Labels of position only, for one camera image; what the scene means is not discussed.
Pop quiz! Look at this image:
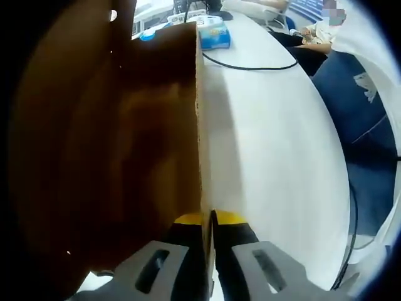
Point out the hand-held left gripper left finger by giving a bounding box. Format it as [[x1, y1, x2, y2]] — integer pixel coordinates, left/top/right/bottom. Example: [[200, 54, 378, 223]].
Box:
[[70, 212, 210, 301]]

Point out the white office chair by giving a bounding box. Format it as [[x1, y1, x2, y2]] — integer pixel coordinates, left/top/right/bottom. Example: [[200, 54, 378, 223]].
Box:
[[262, 8, 297, 32]]

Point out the black cloth bundle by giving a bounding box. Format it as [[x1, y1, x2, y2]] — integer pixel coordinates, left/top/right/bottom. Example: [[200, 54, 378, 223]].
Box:
[[271, 29, 332, 77]]

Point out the blue white banner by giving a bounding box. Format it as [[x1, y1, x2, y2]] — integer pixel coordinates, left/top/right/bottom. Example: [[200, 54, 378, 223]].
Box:
[[288, 0, 326, 17]]

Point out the thin black cable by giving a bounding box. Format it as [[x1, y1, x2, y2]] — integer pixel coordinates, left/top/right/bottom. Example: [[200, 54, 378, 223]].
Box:
[[330, 183, 359, 291]]

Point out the blue wet wipes pack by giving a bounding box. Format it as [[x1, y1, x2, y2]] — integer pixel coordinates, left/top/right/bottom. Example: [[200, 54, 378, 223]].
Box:
[[197, 16, 232, 50]]

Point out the brown cardboard shoe box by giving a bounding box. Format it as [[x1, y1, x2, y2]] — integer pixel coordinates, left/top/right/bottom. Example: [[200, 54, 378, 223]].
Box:
[[8, 0, 217, 301]]

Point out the person's white shirt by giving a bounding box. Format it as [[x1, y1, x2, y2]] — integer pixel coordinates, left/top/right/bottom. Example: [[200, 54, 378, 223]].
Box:
[[331, 4, 401, 161]]

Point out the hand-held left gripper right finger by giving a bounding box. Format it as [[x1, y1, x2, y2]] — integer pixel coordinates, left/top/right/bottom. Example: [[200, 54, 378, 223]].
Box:
[[211, 209, 316, 301]]

